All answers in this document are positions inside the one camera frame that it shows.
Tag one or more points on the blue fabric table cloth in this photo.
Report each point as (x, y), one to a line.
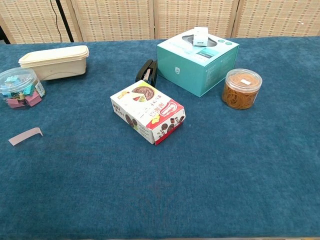
(75, 175)

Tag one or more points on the clear jar of rubber bands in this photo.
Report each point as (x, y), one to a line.
(240, 95)

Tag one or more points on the teal product box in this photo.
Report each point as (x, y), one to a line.
(185, 67)

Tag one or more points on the white red snack box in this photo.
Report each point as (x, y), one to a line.
(150, 110)

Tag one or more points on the black stapler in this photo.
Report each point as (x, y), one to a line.
(152, 75)

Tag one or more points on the pink paper strip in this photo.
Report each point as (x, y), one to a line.
(22, 136)

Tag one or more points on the black tripod stand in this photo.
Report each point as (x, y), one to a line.
(63, 20)

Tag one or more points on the beige plastic lidded container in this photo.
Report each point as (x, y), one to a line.
(60, 66)

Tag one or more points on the clear jar of binder clips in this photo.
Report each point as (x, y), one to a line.
(20, 85)

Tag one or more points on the bamboo folding screen panel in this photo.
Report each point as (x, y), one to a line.
(175, 15)
(275, 17)
(112, 20)
(25, 20)

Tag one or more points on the small white carton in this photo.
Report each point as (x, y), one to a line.
(200, 36)

